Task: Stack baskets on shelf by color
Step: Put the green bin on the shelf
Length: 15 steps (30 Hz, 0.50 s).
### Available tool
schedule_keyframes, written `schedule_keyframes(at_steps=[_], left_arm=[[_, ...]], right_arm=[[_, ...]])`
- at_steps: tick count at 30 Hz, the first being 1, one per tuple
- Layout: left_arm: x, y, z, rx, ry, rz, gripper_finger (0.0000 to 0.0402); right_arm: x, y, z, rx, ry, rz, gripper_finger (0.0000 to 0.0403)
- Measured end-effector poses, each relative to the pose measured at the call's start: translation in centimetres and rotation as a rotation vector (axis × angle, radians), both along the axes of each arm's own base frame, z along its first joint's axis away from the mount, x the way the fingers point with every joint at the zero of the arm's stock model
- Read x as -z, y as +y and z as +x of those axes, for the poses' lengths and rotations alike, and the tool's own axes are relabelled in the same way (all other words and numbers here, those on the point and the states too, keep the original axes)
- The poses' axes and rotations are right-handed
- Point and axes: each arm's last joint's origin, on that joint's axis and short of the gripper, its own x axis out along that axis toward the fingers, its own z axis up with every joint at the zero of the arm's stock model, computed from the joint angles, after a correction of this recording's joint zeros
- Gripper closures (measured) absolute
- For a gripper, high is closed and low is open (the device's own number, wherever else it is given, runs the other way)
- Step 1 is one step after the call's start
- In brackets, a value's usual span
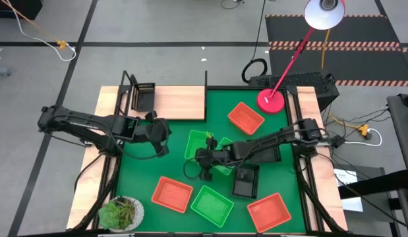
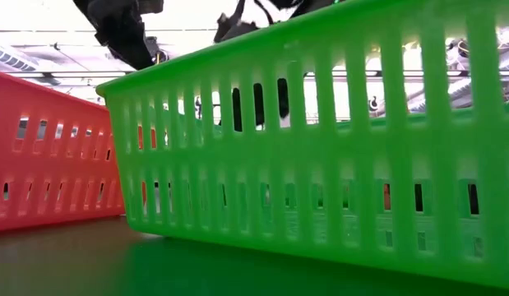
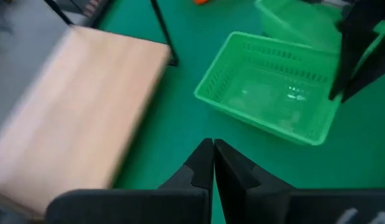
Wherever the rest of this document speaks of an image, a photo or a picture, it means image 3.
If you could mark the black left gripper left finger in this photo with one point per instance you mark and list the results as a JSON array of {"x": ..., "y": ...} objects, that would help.
[{"x": 198, "y": 168}]

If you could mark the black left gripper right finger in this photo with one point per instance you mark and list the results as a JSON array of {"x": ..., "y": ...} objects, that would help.
[{"x": 239, "y": 186}]

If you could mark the wooden shelf board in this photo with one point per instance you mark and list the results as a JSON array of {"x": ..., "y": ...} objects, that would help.
[{"x": 71, "y": 109}]

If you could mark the green slotted plastic basket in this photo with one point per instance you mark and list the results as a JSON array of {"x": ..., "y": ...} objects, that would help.
[
  {"x": 298, "y": 25},
  {"x": 267, "y": 102}
]

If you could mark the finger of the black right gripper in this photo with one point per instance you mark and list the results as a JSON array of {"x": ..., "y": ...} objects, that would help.
[
  {"x": 360, "y": 31},
  {"x": 372, "y": 68}
]

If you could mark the red desk lamp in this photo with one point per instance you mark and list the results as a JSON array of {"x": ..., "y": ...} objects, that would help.
[{"x": 201, "y": 1}]

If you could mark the black shelf end frame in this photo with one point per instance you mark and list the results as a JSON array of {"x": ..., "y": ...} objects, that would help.
[{"x": 165, "y": 34}]

